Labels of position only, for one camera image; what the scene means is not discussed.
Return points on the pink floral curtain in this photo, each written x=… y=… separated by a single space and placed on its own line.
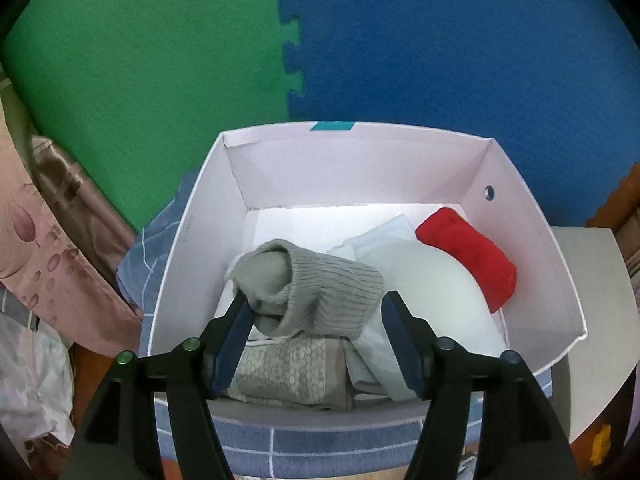
x=65 y=270

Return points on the grey knitted sock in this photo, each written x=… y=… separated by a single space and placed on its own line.
x=330 y=290

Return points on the white bra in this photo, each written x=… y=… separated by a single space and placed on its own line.
x=440 y=290

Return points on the red folded cloth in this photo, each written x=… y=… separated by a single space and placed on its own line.
x=465 y=255

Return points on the white shoe box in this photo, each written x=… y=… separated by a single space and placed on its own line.
x=350 y=170

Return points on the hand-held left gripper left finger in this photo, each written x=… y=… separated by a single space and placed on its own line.
x=232 y=340

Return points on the blue foam mat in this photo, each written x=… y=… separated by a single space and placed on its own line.
x=450 y=35

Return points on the pale blue cloth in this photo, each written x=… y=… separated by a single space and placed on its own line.
x=372 y=372

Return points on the green foam mat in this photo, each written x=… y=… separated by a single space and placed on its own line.
x=150 y=60

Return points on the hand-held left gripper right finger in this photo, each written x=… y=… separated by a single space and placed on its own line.
x=400 y=345

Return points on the white crumpled cloth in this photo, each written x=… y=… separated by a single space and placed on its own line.
x=35 y=375

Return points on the blue checked cloth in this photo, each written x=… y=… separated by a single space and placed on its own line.
x=310 y=447

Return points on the beige patterned underwear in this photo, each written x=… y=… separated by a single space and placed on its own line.
x=290 y=370

